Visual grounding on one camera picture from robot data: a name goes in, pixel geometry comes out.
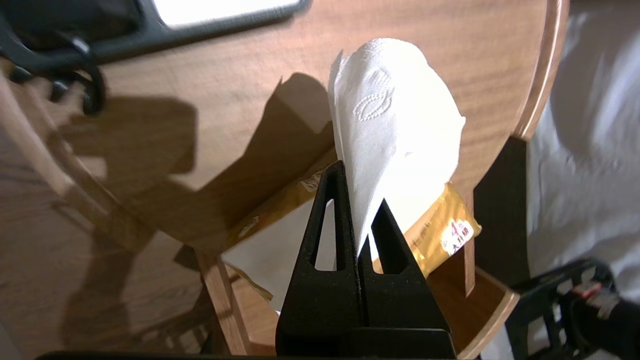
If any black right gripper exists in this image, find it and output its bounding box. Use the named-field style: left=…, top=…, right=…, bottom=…
left=505, top=259, right=617, bottom=360

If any white gold tissue pack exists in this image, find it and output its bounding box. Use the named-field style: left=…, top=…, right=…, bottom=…
left=220, top=37, right=483, bottom=313

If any round wooden nightstand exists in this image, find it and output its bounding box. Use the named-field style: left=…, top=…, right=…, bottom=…
left=0, top=0, right=571, bottom=256

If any white black telephone base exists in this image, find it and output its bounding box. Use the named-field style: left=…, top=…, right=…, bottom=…
left=85, top=0, right=313, bottom=63

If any curved wooden nightstand drawer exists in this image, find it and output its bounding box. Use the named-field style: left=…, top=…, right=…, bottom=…
left=195, top=190, right=521, bottom=360

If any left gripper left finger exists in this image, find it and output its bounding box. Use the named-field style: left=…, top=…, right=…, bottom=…
left=275, top=160, right=364, bottom=359

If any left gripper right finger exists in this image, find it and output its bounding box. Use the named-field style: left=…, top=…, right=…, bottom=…
left=359, top=198, right=449, bottom=331

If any white bed sheet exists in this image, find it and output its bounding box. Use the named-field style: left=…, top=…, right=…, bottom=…
left=525, top=0, right=640, bottom=301

